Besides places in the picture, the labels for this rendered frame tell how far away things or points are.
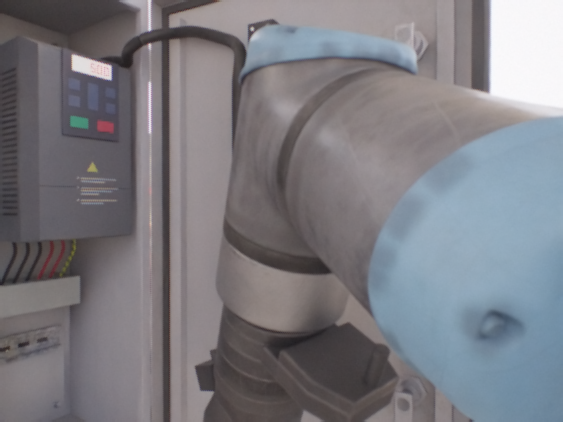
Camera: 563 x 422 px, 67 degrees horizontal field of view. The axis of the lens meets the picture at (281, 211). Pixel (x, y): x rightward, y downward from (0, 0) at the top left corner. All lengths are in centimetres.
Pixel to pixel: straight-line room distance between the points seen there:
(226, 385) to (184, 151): 34
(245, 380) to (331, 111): 19
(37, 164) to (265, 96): 35
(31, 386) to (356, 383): 57
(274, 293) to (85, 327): 52
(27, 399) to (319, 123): 65
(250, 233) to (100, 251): 46
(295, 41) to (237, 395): 22
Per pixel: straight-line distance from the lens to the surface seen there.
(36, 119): 53
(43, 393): 76
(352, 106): 16
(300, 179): 17
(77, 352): 76
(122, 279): 64
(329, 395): 25
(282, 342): 27
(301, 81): 20
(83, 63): 56
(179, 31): 59
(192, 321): 58
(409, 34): 43
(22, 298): 64
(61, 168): 53
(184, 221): 56
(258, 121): 21
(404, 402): 44
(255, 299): 25
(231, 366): 30
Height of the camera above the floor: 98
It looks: 1 degrees down
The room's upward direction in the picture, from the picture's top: straight up
